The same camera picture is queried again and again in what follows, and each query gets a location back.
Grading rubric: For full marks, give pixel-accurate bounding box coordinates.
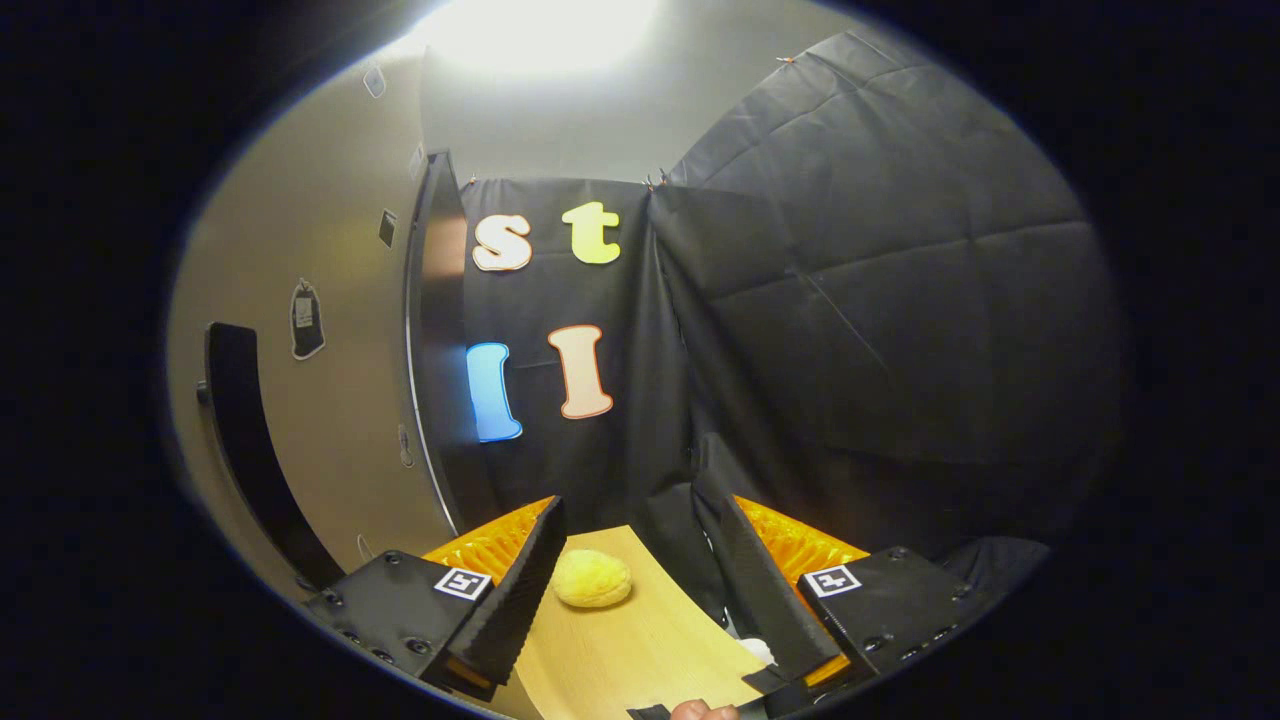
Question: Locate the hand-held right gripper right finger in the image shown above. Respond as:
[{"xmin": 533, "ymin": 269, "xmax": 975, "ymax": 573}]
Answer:
[{"xmin": 718, "ymin": 493, "xmax": 1051, "ymax": 691}]

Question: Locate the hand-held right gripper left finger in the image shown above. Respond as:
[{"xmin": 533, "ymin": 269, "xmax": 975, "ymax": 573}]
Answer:
[{"xmin": 305, "ymin": 495, "xmax": 568, "ymax": 701}]

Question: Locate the black backdrop cloth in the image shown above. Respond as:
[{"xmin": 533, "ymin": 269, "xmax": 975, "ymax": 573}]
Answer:
[{"xmin": 460, "ymin": 30, "xmax": 1126, "ymax": 621}]

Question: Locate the dark grey cabinet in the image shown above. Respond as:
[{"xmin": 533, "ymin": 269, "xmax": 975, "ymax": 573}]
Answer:
[{"xmin": 405, "ymin": 150, "xmax": 501, "ymax": 531}]

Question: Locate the yellow bread bun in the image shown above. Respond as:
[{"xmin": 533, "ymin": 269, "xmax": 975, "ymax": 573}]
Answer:
[{"xmin": 552, "ymin": 548, "xmax": 634, "ymax": 609}]

